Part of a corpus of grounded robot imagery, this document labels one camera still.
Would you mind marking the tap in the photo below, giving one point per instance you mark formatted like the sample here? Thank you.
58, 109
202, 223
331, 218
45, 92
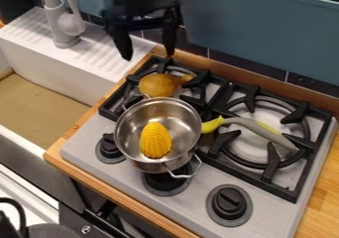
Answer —
61, 17

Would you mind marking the silver pot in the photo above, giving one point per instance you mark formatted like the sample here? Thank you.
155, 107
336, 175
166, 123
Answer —
159, 134

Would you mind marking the yellow toy corn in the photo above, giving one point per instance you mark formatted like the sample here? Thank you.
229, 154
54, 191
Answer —
155, 140

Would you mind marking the toy sink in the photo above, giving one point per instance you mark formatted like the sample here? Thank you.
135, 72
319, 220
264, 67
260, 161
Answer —
53, 83

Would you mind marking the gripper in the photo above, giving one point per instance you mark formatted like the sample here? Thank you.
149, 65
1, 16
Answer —
140, 13

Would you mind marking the toy stove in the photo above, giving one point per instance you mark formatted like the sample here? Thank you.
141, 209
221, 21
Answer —
207, 142

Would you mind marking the yellow and grey spatula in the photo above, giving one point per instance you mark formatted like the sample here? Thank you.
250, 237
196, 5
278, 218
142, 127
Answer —
247, 127

